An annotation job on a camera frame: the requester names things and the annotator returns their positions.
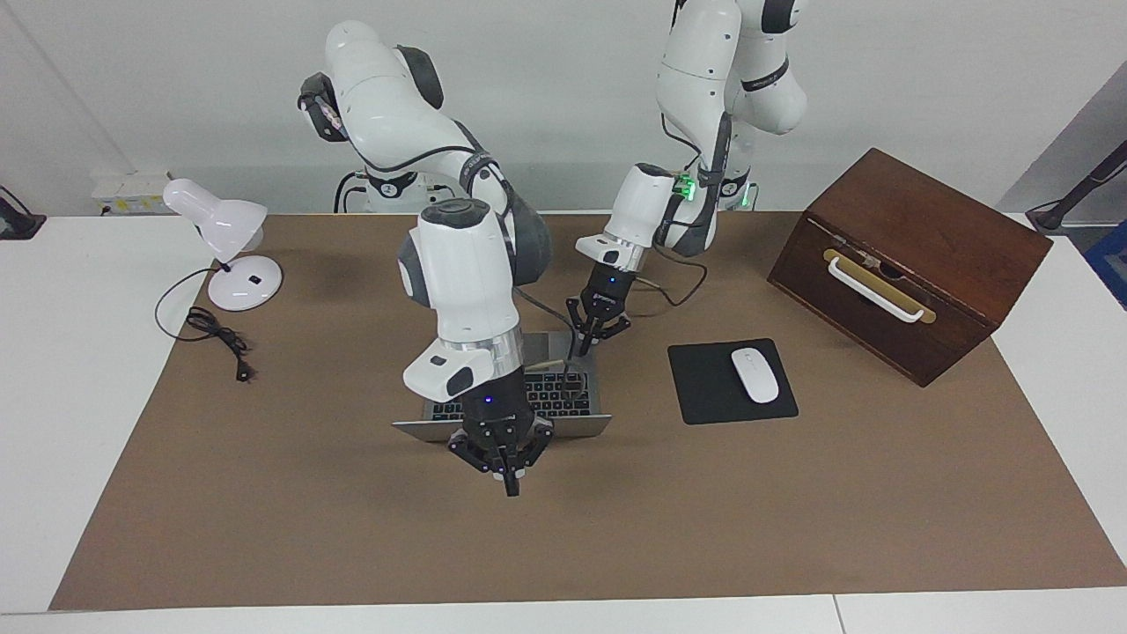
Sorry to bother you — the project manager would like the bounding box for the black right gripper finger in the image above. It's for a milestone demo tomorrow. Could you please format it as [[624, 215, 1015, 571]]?
[[509, 423, 556, 497], [447, 431, 510, 497]]

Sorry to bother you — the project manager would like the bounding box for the silver grey laptop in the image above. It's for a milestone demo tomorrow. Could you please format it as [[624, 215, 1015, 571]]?
[[392, 331, 613, 443]]

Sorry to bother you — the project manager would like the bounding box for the black mouse pad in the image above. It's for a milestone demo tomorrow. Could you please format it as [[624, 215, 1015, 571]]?
[[667, 338, 799, 425]]

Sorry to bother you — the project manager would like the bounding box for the brown table mat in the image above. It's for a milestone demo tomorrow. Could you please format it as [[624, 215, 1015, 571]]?
[[48, 211, 1127, 611]]

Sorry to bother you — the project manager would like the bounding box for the white computer mouse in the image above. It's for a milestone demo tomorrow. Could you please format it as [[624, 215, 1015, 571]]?
[[731, 348, 781, 404]]

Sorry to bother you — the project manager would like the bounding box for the white desk lamp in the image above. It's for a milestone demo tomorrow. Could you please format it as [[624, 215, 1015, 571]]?
[[163, 178, 284, 313]]

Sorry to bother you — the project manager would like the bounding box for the dark brown wooden box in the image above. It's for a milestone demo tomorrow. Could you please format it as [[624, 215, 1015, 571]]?
[[767, 148, 1054, 388]]

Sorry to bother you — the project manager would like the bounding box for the white power strip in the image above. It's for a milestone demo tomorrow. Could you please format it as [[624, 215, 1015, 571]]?
[[92, 172, 170, 217]]

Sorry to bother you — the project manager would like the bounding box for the black stand with pole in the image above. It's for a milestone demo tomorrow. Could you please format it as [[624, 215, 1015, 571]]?
[[1026, 139, 1127, 234]]

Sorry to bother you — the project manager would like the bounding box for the blue crate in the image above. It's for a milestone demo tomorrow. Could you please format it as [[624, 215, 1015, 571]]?
[[1085, 220, 1127, 311]]

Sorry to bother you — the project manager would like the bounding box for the black clamp base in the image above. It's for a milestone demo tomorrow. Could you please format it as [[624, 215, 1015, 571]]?
[[0, 185, 47, 240]]

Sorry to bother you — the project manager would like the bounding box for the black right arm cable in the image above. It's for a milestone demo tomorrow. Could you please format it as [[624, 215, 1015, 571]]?
[[515, 284, 589, 415]]

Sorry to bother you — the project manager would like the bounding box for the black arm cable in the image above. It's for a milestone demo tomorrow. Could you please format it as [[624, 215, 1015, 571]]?
[[636, 242, 708, 309], [515, 284, 589, 415]]

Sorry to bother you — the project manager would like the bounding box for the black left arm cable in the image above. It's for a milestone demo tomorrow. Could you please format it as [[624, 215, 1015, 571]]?
[[636, 242, 708, 309]]

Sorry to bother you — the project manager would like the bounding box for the white box handle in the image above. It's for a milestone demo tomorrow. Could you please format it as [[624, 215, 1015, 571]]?
[[828, 255, 925, 323]]

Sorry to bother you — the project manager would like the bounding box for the black right base cable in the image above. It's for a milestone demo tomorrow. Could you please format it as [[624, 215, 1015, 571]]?
[[335, 170, 369, 213]]

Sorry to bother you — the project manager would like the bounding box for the brass handle backplate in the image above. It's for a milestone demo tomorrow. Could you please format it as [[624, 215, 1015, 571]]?
[[823, 249, 937, 325]]

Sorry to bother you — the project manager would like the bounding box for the black lamp power cable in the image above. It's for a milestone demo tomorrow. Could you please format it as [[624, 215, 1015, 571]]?
[[155, 267, 256, 383]]

